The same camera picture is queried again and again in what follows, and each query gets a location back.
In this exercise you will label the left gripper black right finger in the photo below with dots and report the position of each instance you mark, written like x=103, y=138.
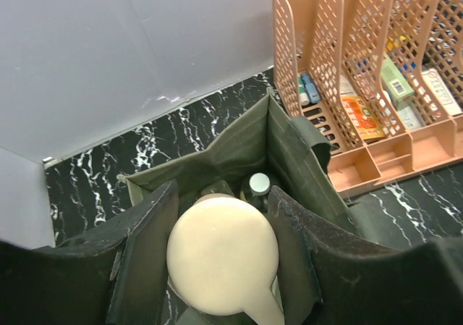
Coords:
x=327, y=275

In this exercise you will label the orange plastic file organizer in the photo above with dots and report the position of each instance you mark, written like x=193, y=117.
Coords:
x=340, y=44

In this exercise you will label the brown pump bottle white top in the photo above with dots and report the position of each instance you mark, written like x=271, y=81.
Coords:
x=222, y=258

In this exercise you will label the left gripper black left finger pad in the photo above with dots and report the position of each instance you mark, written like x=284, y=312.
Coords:
x=114, y=273

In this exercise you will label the small blue tubes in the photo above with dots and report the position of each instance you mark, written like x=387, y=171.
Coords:
x=308, y=92

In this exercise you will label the white box in organizer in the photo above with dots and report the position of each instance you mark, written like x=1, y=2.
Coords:
x=441, y=92

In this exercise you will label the green white small box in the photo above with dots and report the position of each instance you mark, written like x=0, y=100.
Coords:
x=395, y=84

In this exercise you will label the olive green canvas bag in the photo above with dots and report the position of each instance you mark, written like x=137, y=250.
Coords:
x=265, y=138

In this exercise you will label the red white snack packet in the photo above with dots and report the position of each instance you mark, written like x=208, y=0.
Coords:
x=362, y=118

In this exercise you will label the small clear bottle white cap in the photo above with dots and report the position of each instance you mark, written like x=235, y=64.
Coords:
x=255, y=189

